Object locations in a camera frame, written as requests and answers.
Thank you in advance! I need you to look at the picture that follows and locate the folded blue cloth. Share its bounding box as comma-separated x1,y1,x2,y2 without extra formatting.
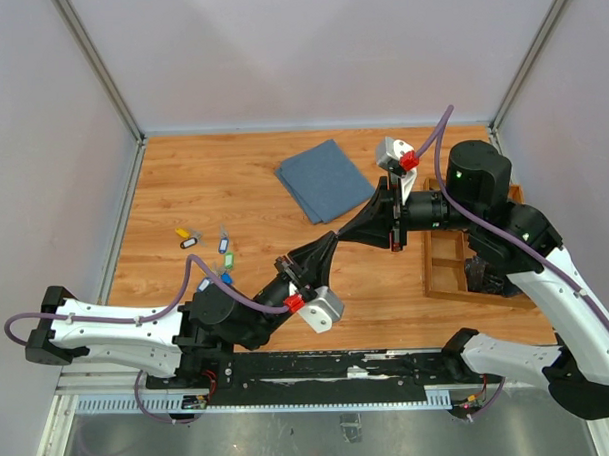
274,139,374,225

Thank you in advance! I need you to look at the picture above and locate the light blue key tag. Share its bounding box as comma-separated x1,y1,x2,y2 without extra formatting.
218,237,229,254

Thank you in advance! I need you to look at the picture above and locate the wooden compartment tray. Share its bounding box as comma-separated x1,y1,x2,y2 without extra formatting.
419,173,536,314

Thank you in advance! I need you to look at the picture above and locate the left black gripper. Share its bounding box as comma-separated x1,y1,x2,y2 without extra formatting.
236,231,344,351

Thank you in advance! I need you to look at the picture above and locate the dark rolled tie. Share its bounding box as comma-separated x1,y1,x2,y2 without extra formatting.
464,256,522,298

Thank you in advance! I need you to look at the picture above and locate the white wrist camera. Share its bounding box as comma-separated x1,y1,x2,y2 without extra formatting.
375,137,418,205
297,286,344,334

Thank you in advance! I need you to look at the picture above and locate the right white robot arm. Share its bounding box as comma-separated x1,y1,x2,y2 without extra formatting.
339,140,609,420

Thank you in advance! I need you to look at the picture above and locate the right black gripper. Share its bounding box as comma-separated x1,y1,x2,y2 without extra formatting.
336,169,482,255

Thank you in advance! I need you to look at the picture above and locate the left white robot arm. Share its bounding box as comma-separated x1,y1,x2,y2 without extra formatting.
24,232,343,388

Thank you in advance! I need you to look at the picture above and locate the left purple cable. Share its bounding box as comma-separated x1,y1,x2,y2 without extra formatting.
2,251,294,350

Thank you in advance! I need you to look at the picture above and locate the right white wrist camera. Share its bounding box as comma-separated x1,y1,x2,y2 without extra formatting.
375,137,418,205

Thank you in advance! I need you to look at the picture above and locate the dark blue key tag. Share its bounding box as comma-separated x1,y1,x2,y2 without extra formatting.
220,273,233,285

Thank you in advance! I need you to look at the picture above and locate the green key tag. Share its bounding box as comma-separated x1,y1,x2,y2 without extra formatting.
223,253,235,269

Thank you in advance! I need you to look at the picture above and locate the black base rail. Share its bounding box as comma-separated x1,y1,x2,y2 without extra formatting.
133,341,510,420

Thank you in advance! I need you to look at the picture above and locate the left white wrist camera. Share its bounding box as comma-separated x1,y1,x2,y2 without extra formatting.
297,286,344,334

